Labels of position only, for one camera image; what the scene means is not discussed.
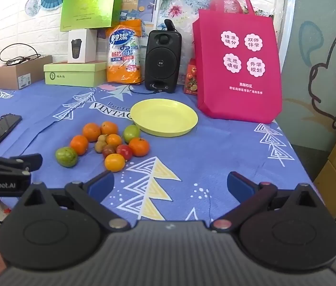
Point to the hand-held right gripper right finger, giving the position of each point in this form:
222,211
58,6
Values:
239,183

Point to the large orange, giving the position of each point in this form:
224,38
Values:
91,131

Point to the orange paper cup package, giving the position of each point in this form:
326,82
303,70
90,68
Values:
124,65

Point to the floral plastic bag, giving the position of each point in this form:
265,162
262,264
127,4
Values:
176,9

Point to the pink tote bag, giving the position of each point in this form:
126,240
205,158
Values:
239,80

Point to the small orange mandarin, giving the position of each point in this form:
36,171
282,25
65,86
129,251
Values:
114,140

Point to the light green shoe box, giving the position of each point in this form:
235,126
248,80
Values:
72,76

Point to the brown cardboard box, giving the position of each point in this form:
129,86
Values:
18,73

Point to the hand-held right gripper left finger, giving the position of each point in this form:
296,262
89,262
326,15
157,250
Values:
103,181

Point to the blue printed tablecloth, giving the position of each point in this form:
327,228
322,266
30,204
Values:
185,155

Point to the red cracker box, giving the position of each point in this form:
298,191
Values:
191,77

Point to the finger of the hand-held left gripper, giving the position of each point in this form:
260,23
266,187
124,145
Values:
13,161

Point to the large green gift box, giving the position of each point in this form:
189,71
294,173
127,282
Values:
90,4

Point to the yellow plate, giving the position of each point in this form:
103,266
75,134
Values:
165,119

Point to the dark red plum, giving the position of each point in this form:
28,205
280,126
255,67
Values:
109,151

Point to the white cup box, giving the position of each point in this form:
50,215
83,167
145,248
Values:
81,46

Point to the small blue paper fan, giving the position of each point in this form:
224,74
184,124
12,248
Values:
33,6

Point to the black speaker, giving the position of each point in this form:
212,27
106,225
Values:
162,62

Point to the yellowish mandarin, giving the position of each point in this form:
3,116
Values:
114,162

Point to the blue white wall calendar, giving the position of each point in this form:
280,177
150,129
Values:
144,9

